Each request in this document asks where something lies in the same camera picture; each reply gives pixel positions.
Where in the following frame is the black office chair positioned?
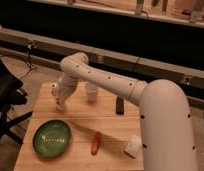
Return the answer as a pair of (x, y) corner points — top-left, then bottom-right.
(0, 58), (32, 144)

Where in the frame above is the white plastic cup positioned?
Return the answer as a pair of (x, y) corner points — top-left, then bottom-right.
(85, 82), (99, 102)

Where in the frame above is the green round plate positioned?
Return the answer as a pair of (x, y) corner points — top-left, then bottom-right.
(32, 120), (72, 158)

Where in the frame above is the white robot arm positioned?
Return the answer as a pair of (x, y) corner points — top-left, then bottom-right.
(56, 52), (198, 171)

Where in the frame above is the black cable on floor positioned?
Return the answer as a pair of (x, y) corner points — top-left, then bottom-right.
(18, 39), (38, 81)

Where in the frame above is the black rectangular block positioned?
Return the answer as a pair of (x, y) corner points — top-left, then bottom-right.
(116, 97), (124, 115)

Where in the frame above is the white sponge block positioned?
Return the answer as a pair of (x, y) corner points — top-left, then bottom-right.
(124, 134), (141, 158)

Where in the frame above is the orange carrot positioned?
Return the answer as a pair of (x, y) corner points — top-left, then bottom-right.
(91, 132), (101, 155)

